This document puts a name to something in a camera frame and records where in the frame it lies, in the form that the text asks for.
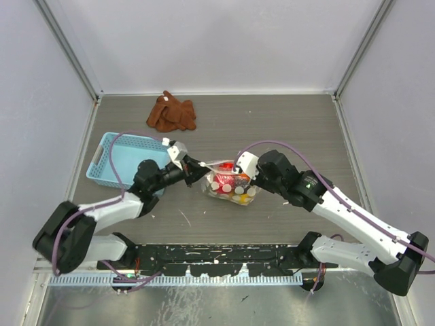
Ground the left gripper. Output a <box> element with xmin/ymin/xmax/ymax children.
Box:
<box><xmin>150</xmin><ymin>154</ymin><xmax>211</xmax><ymax>193</ymax></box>

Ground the clear zip top bag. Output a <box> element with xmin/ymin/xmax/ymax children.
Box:
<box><xmin>199</xmin><ymin>160</ymin><xmax>260</xmax><ymax>206</ymax></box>

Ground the red apple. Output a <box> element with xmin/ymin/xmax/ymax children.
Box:
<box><xmin>211</xmin><ymin>174</ymin><xmax>236</xmax><ymax>195</ymax></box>

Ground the red bell pepper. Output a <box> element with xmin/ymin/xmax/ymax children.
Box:
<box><xmin>218</xmin><ymin>162</ymin><xmax>233</xmax><ymax>172</ymax></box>

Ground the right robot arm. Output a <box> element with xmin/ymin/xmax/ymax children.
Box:
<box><xmin>237</xmin><ymin>150</ymin><xmax>429</xmax><ymax>296</ymax></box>

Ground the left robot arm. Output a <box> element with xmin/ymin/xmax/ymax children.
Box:
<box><xmin>32</xmin><ymin>156</ymin><xmax>209</xmax><ymax>275</ymax></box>

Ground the brown cloth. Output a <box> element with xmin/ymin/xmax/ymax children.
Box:
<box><xmin>146</xmin><ymin>90</ymin><xmax>196</xmax><ymax>132</ymax></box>

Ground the light blue plastic basket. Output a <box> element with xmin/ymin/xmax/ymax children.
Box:
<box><xmin>86</xmin><ymin>132</ymin><xmax>170</xmax><ymax>189</ymax></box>

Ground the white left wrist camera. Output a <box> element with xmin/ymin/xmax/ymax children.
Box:
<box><xmin>162</xmin><ymin>137</ymin><xmax>188</xmax><ymax>170</ymax></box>

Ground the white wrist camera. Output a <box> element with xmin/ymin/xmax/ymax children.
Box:
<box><xmin>234</xmin><ymin>151</ymin><xmax>259</xmax><ymax>180</ymax></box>
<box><xmin>162</xmin><ymin>137</ymin><xmax>188</xmax><ymax>170</ymax></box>

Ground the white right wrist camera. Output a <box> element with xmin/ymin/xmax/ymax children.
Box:
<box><xmin>234</xmin><ymin>151</ymin><xmax>259</xmax><ymax>180</ymax></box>

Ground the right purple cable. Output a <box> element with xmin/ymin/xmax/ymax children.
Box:
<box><xmin>234</xmin><ymin>140</ymin><xmax>435</xmax><ymax>300</ymax></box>

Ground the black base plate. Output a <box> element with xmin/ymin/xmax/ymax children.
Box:
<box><xmin>109</xmin><ymin>244</ymin><xmax>320</xmax><ymax>277</ymax></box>

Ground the slotted cable duct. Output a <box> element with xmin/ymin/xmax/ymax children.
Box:
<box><xmin>48</xmin><ymin>272</ymin><xmax>303</xmax><ymax>287</ymax></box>

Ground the aluminium frame post left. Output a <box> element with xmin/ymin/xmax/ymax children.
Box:
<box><xmin>33</xmin><ymin>0</ymin><xmax>104</xmax><ymax>101</ymax></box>

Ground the aluminium frame post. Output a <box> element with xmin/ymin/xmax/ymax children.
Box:
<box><xmin>332</xmin><ymin>0</ymin><xmax>398</xmax><ymax>101</ymax></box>
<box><xmin>33</xmin><ymin>0</ymin><xmax>104</xmax><ymax>101</ymax></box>

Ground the aluminium frame post right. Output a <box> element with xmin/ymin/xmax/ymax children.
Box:
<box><xmin>332</xmin><ymin>0</ymin><xmax>398</xmax><ymax>101</ymax></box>

